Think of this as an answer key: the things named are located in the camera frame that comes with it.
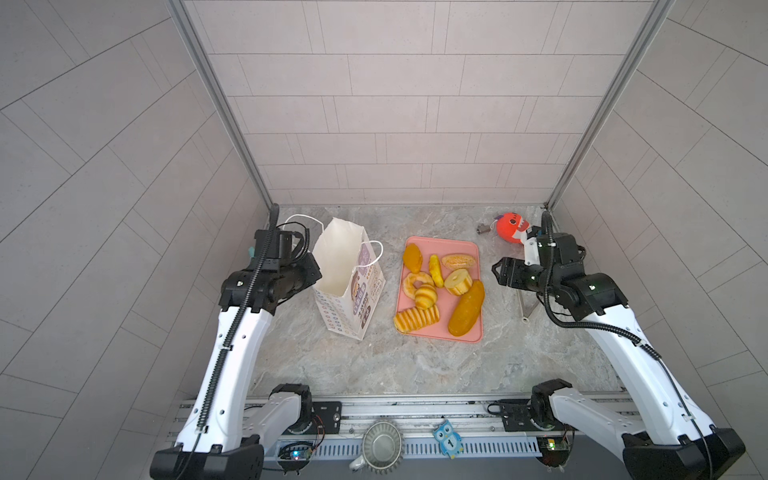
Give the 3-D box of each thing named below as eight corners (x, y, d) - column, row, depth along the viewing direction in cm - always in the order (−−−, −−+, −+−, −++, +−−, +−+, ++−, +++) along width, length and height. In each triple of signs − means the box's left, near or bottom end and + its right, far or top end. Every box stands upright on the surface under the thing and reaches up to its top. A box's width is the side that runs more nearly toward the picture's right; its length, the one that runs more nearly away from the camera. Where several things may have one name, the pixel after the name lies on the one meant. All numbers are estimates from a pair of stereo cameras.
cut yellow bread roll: (457, 301, 91) (460, 293, 87) (441, 286, 94) (443, 278, 90) (473, 287, 94) (476, 279, 90) (457, 272, 97) (459, 264, 94)
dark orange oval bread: (412, 279, 98) (412, 270, 94) (401, 255, 104) (401, 246, 100) (425, 275, 99) (427, 266, 95) (414, 251, 106) (415, 242, 101)
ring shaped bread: (410, 300, 92) (411, 297, 90) (397, 285, 96) (397, 281, 94) (434, 283, 96) (435, 280, 94) (421, 269, 99) (421, 266, 98)
